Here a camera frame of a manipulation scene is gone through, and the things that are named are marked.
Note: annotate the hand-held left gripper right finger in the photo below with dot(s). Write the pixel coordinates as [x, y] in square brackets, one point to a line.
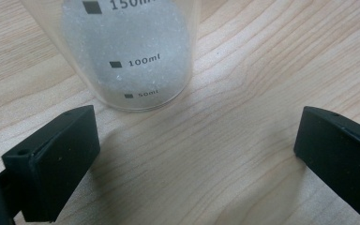
[340, 156]

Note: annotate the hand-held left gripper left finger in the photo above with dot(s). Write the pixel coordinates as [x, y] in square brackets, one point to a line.
[59, 156]

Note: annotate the clear measuring cup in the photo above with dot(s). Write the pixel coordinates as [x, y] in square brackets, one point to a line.
[131, 47]

